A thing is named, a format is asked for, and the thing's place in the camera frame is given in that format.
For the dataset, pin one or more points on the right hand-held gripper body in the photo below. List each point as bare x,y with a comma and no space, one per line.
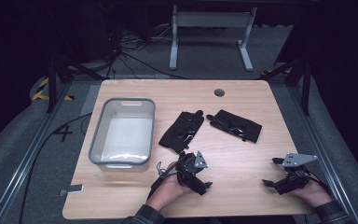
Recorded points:
295,179

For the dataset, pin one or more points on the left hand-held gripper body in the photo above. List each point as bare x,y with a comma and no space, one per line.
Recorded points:
189,166

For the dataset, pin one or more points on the black glove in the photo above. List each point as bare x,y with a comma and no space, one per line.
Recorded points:
237,126
180,130

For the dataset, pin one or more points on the white plastic bin grey rim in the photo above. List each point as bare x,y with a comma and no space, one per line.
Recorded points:
127,133

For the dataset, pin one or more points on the person's right hand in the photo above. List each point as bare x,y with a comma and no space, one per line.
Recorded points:
315,194

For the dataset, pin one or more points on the person's left hand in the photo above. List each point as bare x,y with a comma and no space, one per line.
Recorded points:
166,193

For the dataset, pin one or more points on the black tripod stand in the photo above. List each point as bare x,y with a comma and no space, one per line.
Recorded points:
306,87
52,84

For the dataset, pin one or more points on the grey round table grommet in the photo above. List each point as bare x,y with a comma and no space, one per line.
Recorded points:
219,92

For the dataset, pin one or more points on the black tape floor mark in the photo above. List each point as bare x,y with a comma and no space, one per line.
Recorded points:
62,132

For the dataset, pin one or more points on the yellow black floor tape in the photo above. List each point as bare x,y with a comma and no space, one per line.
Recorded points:
40,93

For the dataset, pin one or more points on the aluminium rail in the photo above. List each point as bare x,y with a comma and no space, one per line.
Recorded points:
320,146
28,158

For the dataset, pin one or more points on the small metal bracket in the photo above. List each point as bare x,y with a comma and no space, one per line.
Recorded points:
73,188

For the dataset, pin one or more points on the white metal stand frame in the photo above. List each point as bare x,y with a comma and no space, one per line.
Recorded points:
211,20

